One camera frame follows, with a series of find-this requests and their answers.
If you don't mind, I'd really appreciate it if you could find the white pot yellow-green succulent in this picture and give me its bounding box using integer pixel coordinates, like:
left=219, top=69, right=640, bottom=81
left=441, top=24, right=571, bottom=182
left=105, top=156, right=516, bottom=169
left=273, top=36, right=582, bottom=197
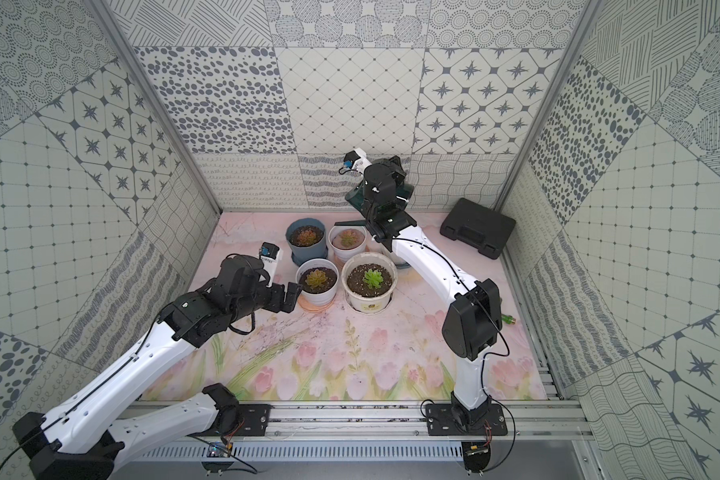
left=296, top=259, right=339, bottom=305

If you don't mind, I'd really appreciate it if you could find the small white pot reddish succulent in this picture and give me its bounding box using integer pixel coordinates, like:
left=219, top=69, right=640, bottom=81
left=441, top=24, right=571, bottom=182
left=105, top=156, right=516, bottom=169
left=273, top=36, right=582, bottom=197
left=328, top=225, right=367, bottom=263

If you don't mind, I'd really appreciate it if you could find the large white pot green succulent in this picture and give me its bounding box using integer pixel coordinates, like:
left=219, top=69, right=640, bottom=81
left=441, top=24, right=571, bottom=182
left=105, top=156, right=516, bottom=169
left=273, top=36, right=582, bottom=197
left=341, top=252, right=398, bottom=314

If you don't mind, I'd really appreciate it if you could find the dark green watering can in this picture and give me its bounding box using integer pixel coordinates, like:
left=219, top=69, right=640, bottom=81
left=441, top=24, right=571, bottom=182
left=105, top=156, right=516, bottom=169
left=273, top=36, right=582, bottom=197
left=345, top=155, right=417, bottom=236

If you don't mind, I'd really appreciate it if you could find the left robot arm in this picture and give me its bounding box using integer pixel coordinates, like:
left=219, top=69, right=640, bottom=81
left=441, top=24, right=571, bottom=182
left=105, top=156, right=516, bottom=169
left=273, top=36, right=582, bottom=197
left=12, top=242, right=301, bottom=479

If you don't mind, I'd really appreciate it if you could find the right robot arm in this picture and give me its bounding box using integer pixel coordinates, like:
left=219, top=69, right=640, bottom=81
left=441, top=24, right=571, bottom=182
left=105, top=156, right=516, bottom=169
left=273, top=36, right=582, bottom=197
left=344, top=156, right=502, bottom=433

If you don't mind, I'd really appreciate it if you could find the blue-grey pot red succulent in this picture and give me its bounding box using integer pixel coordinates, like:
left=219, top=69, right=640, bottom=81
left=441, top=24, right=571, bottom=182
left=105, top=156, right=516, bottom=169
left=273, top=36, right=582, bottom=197
left=285, top=218, right=328, bottom=266

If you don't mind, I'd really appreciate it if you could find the terracotta saucer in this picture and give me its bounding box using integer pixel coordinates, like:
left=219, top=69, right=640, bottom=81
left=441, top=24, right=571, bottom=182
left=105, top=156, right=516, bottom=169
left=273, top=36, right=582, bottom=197
left=297, top=292, right=336, bottom=313

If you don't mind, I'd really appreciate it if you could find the small green circuit board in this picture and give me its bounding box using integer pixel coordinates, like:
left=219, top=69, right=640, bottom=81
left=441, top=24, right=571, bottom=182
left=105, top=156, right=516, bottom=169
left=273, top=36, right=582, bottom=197
left=201, top=443, right=235, bottom=474

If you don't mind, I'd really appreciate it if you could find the black plastic tool case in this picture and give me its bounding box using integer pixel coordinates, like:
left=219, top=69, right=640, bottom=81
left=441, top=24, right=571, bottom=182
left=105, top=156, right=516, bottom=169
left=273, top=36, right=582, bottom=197
left=440, top=198, right=516, bottom=260

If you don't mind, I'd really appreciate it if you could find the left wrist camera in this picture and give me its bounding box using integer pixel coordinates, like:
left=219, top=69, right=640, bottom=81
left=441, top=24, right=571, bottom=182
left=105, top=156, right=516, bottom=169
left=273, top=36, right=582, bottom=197
left=259, top=242, right=283, bottom=285

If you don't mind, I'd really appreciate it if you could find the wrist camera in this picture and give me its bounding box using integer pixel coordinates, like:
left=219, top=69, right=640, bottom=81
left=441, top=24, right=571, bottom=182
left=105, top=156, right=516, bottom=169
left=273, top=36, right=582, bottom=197
left=339, top=148, right=372, bottom=175
left=259, top=242, right=283, bottom=285

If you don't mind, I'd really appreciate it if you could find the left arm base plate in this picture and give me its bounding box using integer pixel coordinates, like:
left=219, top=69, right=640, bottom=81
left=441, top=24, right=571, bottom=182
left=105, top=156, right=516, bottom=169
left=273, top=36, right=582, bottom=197
left=233, top=403, right=273, bottom=437

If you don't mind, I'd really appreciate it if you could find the aluminium mounting rail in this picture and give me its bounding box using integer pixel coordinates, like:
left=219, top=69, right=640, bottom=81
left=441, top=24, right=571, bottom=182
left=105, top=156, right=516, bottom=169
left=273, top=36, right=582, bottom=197
left=234, top=400, right=594, bottom=441

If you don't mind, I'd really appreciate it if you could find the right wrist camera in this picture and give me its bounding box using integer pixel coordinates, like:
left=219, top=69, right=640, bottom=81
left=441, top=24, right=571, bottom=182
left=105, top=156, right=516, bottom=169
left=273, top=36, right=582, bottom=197
left=339, top=148, right=372, bottom=175

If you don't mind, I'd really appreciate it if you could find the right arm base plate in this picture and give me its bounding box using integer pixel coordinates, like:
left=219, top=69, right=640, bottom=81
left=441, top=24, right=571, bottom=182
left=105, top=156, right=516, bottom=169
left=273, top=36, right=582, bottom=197
left=423, top=401, right=509, bottom=437

